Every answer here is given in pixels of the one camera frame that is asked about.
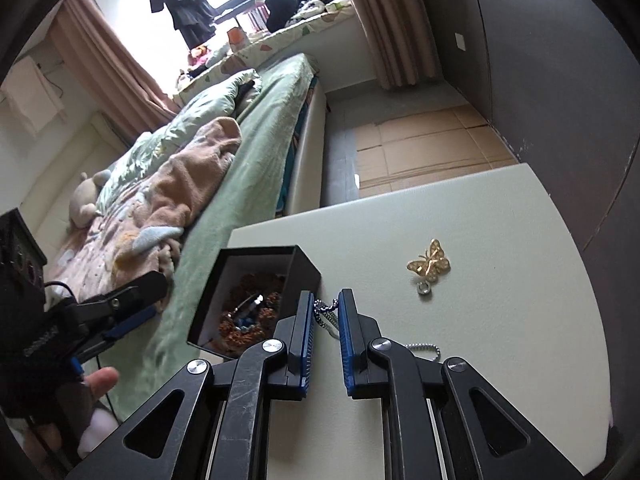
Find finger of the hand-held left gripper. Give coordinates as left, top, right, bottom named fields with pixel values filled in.
left=70, top=305, right=159, bottom=363
left=75, top=270, right=169, bottom=318

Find dark bag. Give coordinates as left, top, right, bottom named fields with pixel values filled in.
left=265, top=0, right=311, bottom=33

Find silver bangle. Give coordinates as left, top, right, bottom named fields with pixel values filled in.
left=222, top=292, right=271, bottom=318

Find cardboard floor sheets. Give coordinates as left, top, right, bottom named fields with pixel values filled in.
left=352, top=105, right=518, bottom=191

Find beige hanging towel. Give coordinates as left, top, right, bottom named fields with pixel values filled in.
left=0, top=55, right=66, bottom=136

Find beige plush toy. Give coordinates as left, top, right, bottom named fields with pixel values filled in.
left=67, top=169, right=112, bottom=231

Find pink fleece blanket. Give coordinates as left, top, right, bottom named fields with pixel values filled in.
left=50, top=116, right=243, bottom=301

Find bed with green sheet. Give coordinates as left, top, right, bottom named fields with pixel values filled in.
left=30, top=52, right=328, bottom=421

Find small folding table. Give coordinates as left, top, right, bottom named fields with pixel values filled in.
left=215, top=0, right=268, bottom=26

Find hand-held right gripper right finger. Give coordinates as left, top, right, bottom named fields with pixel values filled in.
left=337, top=287, right=586, bottom=480

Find person's left hand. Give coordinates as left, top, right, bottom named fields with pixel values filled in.
left=0, top=367, right=121, bottom=480

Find brown bead bracelet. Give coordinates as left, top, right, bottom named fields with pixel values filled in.
left=217, top=272, right=291, bottom=353

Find black garment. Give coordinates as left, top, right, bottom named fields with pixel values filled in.
left=235, top=80, right=261, bottom=111

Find gold butterfly brooch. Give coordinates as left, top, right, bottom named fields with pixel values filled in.
left=406, top=238, right=452, bottom=279

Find green leaf print quilt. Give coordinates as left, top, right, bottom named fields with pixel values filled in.
left=95, top=69, right=263, bottom=213

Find black square gift box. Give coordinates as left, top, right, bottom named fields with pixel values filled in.
left=186, top=245, right=322, bottom=361

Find silver ball chain necklace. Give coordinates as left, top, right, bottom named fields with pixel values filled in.
left=312, top=297, right=443, bottom=361

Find dark hanging clothes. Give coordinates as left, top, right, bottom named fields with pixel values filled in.
left=142, top=0, right=218, bottom=48

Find pink curtain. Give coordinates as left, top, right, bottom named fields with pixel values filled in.
left=47, top=0, right=178, bottom=133
left=332, top=0, right=443, bottom=91

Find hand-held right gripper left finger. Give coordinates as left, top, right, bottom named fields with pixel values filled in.
left=65, top=290, right=316, bottom=480

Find pile of pink toys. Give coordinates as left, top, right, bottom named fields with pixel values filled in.
left=177, top=45, right=226, bottom=81

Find printed window seat cushion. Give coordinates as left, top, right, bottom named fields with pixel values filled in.
left=172, top=0, right=353, bottom=106

